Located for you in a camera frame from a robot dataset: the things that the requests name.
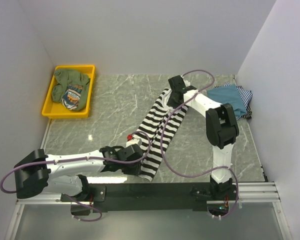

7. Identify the black white striped top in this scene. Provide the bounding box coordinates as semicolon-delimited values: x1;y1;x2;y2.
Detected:
135;88;188;182

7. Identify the teal tank top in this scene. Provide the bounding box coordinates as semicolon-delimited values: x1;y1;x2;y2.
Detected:
207;84;247;119

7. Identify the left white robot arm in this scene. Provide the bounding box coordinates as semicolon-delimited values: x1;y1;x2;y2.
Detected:
14;143;144;201

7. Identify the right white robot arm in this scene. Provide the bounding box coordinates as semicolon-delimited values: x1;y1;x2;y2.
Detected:
167;75;239;200

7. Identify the black base beam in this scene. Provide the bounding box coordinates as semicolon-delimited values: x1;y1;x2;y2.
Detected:
59;181;241;215

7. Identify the blue white striped folded top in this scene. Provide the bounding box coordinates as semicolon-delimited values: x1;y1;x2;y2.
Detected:
234;85;253;120

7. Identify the black striped folded top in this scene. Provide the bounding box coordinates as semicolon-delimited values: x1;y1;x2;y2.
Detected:
214;82;253;120

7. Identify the olive patterned garment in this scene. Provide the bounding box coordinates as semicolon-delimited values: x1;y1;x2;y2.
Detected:
51;68;91;112

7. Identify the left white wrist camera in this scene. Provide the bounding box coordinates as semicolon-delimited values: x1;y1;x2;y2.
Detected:
125;134;142;147

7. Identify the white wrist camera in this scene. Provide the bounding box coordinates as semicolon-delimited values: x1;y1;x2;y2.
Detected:
125;134;142;147
181;75;191;87

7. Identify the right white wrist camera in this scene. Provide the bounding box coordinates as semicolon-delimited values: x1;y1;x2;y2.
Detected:
181;75;191;87

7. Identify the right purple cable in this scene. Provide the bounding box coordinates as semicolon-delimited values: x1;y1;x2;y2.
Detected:
159;68;240;220

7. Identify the aluminium rail frame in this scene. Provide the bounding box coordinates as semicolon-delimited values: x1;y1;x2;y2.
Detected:
16;182;281;205

